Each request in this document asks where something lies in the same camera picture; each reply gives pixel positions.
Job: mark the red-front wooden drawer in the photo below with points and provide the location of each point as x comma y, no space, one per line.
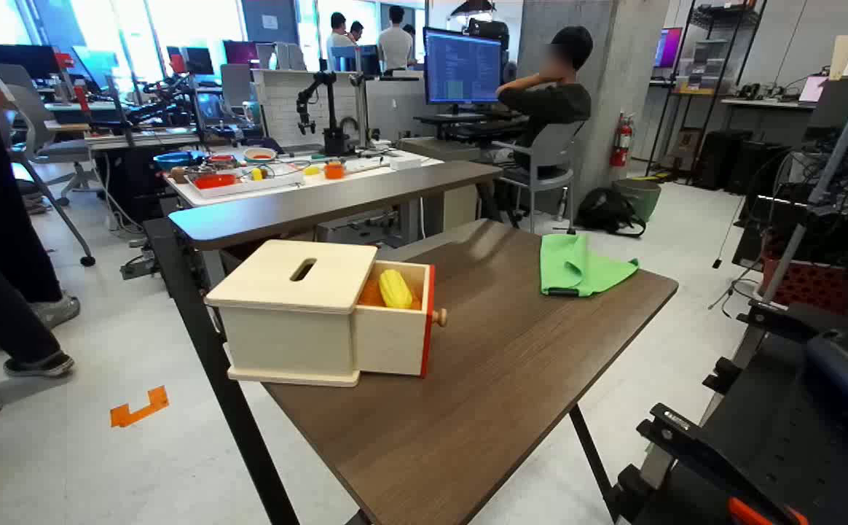
392,338

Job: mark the small black robot arm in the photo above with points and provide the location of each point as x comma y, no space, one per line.
329,119

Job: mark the yellow toy piece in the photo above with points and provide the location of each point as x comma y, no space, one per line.
393,290

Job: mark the orange cup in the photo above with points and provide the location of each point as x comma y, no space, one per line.
334,170

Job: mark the light wooden slot box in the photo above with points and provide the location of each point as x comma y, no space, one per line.
293,311

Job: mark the green cloth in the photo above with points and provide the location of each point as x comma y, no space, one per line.
568,263

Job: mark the grey office chair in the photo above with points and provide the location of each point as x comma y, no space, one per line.
543,163

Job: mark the white table with toys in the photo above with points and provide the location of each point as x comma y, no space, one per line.
277,177

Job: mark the black backpack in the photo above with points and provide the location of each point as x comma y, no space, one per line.
605,211

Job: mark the computer monitor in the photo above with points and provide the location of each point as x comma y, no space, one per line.
460,69

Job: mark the seated person in black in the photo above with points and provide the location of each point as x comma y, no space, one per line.
548,97

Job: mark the red fire extinguisher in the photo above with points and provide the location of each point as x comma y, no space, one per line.
621,144

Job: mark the black clamp orange tip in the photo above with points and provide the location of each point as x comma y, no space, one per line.
702,462

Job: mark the black metal shelf rack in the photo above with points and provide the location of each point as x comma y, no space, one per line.
724,69

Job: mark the red perforated crate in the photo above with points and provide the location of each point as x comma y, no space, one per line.
811,285

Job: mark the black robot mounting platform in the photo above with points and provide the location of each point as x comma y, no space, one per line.
811,427

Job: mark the person in dark clothes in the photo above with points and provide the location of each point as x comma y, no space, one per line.
0,322

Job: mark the dark wood black-frame table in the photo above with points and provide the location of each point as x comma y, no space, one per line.
481,380

